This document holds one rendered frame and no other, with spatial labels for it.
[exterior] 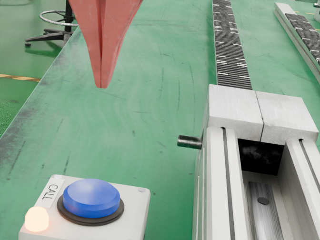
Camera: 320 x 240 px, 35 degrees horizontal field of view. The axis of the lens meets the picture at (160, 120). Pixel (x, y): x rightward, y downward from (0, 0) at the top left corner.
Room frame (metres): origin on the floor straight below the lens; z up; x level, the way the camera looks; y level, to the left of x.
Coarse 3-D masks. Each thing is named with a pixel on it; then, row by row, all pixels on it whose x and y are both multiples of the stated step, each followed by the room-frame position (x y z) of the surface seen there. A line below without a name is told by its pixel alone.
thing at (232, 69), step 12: (216, 0) 1.43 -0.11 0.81; (228, 0) 1.46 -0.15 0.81; (216, 12) 1.25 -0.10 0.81; (228, 12) 1.27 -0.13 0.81; (216, 24) 1.11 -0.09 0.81; (228, 24) 1.13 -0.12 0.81; (216, 36) 1.00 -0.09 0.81; (228, 36) 1.01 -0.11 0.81; (216, 48) 0.90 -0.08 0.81; (228, 48) 0.92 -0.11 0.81; (240, 48) 0.93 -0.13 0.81; (216, 60) 0.83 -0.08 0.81; (228, 60) 0.83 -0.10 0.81; (240, 60) 0.84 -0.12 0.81; (228, 72) 0.76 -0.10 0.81; (240, 72) 0.77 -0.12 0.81; (228, 84) 0.70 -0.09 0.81; (240, 84) 0.71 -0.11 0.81
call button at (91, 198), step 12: (84, 180) 0.32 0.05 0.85; (96, 180) 0.32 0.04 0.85; (72, 192) 0.30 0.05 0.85; (84, 192) 0.30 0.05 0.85; (96, 192) 0.30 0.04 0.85; (108, 192) 0.30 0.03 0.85; (72, 204) 0.29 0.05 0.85; (84, 204) 0.29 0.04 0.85; (96, 204) 0.29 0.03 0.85; (108, 204) 0.29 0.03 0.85; (84, 216) 0.28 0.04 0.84; (96, 216) 0.28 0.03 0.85
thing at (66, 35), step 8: (40, 16) 3.47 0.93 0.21; (64, 16) 3.55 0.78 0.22; (72, 16) 3.56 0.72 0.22; (64, 24) 3.36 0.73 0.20; (72, 24) 3.38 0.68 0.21; (48, 32) 3.71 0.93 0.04; (56, 32) 3.63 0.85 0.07; (64, 32) 3.54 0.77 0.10; (72, 32) 3.57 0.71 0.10; (32, 40) 3.43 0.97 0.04; (40, 40) 3.46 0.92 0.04; (64, 40) 3.42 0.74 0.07
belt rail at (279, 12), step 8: (280, 8) 1.47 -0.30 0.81; (288, 8) 1.49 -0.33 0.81; (280, 16) 1.46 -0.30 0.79; (288, 24) 1.29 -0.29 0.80; (288, 32) 1.27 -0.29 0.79; (296, 32) 1.17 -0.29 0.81; (296, 40) 1.16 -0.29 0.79; (304, 48) 1.06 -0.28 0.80; (304, 56) 1.04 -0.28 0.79; (312, 56) 0.98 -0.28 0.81; (312, 64) 0.97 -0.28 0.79; (312, 72) 0.95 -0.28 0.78
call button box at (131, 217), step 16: (64, 176) 0.34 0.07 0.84; (48, 192) 0.31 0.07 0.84; (128, 192) 0.33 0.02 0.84; (144, 192) 0.33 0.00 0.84; (48, 208) 0.29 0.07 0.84; (64, 208) 0.29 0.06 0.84; (128, 208) 0.31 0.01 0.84; (144, 208) 0.31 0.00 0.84; (48, 224) 0.28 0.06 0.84; (64, 224) 0.28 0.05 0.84; (80, 224) 0.28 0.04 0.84; (96, 224) 0.28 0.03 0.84; (112, 224) 0.29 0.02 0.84; (128, 224) 0.29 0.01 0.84; (144, 224) 0.30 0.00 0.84
